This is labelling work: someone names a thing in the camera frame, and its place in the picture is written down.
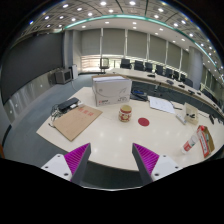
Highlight flat round red coaster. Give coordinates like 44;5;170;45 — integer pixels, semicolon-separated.
137;117;151;127

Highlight yellow and red mug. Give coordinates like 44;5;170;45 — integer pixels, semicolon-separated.
118;104;133;123

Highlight tangled dark cables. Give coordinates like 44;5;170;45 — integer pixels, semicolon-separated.
48;104;64;128

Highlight small beige open box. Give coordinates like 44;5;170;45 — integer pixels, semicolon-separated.
182;102;200;126

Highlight black desk phone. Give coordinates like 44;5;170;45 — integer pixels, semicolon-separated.
130;89;149;102

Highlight black office chairs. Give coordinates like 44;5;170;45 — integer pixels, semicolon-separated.
119;58;214;101

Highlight red open cardboard box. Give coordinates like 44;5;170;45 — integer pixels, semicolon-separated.
195;124;216;159

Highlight clear red-capped water bottle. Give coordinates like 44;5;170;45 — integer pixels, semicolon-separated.
181;133;200;155

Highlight white cardboard paper box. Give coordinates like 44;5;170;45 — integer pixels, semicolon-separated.
91;73;133;107

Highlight grey tube monitor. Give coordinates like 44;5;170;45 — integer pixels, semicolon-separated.
54;68;74;85

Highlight ceiling lights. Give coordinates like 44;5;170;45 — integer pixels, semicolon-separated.
28;0;224;84

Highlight brown paper envelope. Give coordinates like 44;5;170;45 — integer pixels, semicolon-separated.
52;104;104;142

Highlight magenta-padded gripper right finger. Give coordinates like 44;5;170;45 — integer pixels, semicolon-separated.
131;142;183;186

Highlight black power adapter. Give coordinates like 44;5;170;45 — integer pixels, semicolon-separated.
57;97;80;112

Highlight long curved conference desk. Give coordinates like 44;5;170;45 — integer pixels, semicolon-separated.
105;67;224;124

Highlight white paper sheets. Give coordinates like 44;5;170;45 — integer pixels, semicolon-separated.
147;95;176;115

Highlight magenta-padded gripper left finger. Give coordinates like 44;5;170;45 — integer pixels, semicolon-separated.
40;142;92;186

